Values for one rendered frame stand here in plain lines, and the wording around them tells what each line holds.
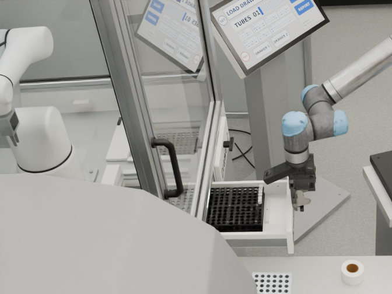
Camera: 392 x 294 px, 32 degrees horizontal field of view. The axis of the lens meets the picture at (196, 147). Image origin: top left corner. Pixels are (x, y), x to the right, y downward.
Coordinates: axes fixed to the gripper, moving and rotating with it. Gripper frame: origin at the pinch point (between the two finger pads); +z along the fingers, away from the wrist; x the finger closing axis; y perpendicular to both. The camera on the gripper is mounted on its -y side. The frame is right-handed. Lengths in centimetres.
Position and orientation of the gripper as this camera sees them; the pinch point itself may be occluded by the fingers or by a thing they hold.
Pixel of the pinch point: (294, 203)
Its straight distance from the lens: 224.0
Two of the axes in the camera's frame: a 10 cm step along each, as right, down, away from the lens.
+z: 1.6, 7.6, 6.3
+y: 9.8, -0.4, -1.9
